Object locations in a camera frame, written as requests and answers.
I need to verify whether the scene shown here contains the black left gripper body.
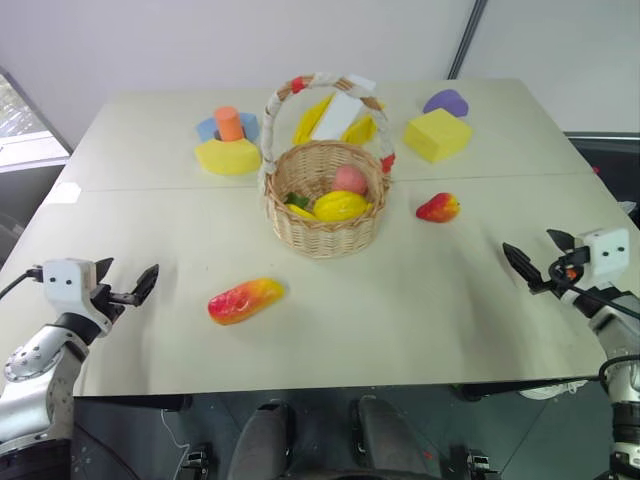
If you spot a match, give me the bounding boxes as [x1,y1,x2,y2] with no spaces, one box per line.
[88,282,127,322]

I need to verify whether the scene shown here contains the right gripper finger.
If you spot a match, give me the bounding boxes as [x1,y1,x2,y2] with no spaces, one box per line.
[502,242,547,295]
[545,228,577,254]

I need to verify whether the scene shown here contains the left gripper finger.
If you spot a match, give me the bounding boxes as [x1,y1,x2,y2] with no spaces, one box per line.
[94,257,116,287]
[109,263,161,308]

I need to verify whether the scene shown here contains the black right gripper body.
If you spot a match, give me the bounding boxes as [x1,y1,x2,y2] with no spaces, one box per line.
[542,247,592,297]

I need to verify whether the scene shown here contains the red strawberry toy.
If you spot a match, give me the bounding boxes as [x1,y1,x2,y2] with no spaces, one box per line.
[415,192,462,223]

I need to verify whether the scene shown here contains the black furniture beside table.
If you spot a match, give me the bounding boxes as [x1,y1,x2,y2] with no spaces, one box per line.
[563,130,640,224]

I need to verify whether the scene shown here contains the long red yellow toy mango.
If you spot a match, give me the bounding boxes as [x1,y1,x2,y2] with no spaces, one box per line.
[207,277,287,327]

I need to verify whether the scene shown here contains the white object under table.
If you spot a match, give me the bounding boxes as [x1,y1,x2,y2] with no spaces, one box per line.
[518,380,592,400]

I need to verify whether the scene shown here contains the yellow foam arch block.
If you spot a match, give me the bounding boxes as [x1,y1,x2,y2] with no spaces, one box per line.
[193,136,263,177]

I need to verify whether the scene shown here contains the yellow foam cuboid block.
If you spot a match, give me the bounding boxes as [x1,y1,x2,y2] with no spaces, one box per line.
[403,109,475,166]

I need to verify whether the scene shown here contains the yellow toy banana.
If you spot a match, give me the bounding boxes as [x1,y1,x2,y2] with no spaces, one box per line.
[284,201,319,222]

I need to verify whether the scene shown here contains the purple foam block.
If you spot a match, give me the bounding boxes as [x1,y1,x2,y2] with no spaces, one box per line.
[422,88,470,119]

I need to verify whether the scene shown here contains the orange foam cylinder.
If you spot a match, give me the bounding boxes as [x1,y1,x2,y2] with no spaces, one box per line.
[213,105,247,143]

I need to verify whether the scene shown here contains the yellow lemon toy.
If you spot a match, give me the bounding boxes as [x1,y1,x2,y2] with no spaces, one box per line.
[312,190,374,223]

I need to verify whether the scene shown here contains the pink toy peach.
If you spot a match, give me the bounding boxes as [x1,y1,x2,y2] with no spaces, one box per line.
[331,164,371,197]

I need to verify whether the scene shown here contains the dark rounded shape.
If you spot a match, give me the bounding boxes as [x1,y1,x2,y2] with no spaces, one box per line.
[356,396,443,480]
[231,401,295,480]

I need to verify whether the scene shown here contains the blue foam arch block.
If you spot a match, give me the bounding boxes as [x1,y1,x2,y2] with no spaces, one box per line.
[195,112,261,143]

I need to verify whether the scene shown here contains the small yellow foam wedge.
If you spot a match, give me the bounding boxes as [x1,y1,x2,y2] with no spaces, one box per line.
[340,114,379,148]

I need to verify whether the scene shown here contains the grey metal pole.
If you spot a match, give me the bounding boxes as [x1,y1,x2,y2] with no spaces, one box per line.
[445,0,489,82]

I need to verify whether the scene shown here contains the large yellow foam wedge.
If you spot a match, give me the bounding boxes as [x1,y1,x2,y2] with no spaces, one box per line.
[291,93,337,147]

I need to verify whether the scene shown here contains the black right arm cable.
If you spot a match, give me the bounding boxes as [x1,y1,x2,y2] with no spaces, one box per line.
[548,263,640,321]

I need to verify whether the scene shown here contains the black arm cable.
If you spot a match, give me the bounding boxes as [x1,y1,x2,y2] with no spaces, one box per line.
[548,263,640,321]
[0,267,46,302]

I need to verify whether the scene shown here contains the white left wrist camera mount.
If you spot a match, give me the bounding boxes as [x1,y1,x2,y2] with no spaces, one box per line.
[41,257,100,322]

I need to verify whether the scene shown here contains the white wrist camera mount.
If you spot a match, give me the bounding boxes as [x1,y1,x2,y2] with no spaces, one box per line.
[574,228,631,279]
[41,257,100,322]

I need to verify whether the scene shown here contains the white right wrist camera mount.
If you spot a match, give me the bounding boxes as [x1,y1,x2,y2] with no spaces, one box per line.
[574,228,631,279]

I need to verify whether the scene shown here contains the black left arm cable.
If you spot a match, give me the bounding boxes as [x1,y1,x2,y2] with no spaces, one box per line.
[0,267,46,302]

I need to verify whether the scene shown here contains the grey window frame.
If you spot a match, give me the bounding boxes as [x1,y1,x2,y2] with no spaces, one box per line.
[0,66,74,174]

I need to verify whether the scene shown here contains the wicker basket with handle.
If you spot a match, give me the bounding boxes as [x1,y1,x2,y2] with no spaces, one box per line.
[256,72,398,260]

